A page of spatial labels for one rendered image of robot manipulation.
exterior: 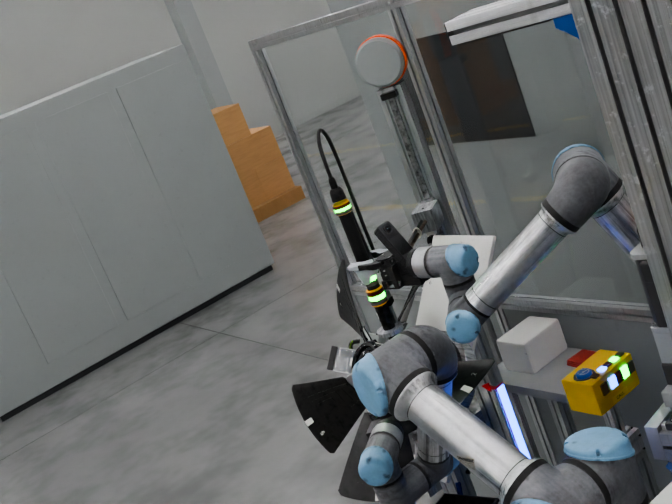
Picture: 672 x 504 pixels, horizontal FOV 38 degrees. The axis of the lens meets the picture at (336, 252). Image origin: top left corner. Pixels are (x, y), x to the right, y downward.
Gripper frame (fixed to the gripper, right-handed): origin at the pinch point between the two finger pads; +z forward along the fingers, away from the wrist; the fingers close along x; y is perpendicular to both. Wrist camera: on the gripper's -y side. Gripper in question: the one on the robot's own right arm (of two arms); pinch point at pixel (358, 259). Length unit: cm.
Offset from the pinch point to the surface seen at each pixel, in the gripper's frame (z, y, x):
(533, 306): 11, 53, 74
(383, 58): 25, -38, 63
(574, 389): -40, 46, 15
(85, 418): 439, 151, 111
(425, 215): 22, 10, 52
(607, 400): -47, 50, 17
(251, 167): 642, 96, 494
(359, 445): 8.3, 46.0, -15.9
